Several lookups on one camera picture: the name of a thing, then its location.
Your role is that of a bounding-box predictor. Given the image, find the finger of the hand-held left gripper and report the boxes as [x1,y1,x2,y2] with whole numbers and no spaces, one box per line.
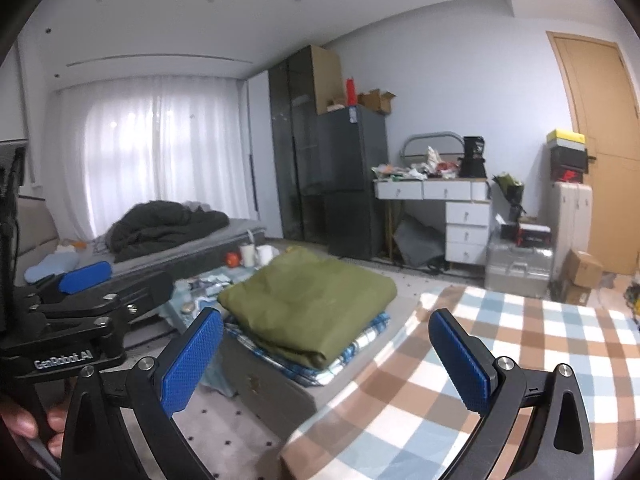
[34,260,114,304]
[29,270,176,322]

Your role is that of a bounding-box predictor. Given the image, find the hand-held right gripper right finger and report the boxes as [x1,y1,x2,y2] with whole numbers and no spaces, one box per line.
[428,308,596,480]

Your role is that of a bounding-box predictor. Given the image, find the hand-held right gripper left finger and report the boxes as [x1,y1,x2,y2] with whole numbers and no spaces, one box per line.
[61,307,225,480]

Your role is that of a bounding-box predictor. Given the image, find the green jacket with yellow sleeves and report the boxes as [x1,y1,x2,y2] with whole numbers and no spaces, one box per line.
[218,246,399,369]

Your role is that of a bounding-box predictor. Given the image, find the person's left hand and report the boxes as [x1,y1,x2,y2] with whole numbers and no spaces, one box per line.
[0,395,69,455]

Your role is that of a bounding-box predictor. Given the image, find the light blue pillow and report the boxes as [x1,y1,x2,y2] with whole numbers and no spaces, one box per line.
[24,250,82,284]

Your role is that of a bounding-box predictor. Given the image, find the bed with grey mattress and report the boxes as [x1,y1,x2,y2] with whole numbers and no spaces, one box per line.
[14,195,267,288]

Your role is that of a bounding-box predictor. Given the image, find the dark green duvet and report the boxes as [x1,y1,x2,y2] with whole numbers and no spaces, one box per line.
[106,199,232,264]

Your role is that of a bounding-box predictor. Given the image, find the brown blue checked blanket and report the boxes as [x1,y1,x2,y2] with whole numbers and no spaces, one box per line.
[279,284,640,480]

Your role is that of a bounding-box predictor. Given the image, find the grey ottoman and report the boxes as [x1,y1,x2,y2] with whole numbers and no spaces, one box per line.
[220,294,422,442]

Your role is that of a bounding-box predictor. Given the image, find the black monitor stand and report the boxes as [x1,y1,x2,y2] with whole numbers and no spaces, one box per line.
[0,139,29,332]

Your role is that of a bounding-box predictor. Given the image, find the blue white plaid shirt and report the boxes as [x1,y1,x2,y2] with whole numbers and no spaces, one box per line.
[224,309,392,387]

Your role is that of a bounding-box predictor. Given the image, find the grey bag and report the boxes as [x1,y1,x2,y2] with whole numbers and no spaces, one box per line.
[391,211,447,272]

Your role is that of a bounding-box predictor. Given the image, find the small cardboard box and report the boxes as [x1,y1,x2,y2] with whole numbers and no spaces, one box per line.
[554,280,594,307]

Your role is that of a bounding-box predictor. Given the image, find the white desk with drawers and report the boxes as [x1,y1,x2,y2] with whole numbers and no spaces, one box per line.
[374,176,494,264]

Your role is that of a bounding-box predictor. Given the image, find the white sheer curtain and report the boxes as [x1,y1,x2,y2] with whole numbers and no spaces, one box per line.
[56,74,257,242]

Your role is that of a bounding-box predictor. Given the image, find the black boxes with red print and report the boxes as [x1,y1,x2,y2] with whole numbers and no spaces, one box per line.
[499,216,554,249]

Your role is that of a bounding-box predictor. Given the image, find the large cardboard box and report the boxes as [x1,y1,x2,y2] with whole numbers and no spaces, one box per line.
[562,248,604,289]

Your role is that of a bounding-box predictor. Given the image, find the dark wrapped bouquet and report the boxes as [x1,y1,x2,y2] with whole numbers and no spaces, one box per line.
[492,172,527,222]

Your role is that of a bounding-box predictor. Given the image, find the pile of sandals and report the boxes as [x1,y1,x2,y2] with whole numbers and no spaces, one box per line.
[624,279,640,322]

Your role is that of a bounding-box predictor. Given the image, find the clutter of papers and bags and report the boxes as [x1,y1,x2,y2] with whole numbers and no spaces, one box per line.
[371,146,462,182]

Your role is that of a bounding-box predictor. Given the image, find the dark glass wardrobe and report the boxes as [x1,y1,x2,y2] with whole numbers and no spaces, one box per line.
[269,56,327,247]

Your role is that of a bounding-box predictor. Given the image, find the black fridge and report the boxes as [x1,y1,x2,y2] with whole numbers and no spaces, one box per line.
[319,104,391,262]

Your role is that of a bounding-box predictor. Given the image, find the wooden door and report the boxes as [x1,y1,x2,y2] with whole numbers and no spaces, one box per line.
[545,31,640,277]

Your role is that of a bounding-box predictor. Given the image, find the yellow shoe box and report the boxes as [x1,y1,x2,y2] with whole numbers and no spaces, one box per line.
[545,129,587,147]

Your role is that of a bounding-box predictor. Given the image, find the open cardboard box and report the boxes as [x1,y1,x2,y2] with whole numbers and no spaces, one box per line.
[357,88,397,114]

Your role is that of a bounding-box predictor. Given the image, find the flat cardboard sheet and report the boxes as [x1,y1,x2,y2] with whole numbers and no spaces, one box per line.
[309,44,347,117]

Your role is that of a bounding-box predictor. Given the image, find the grey metal bed rail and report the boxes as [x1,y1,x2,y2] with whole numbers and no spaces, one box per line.
[402,131,464,162]

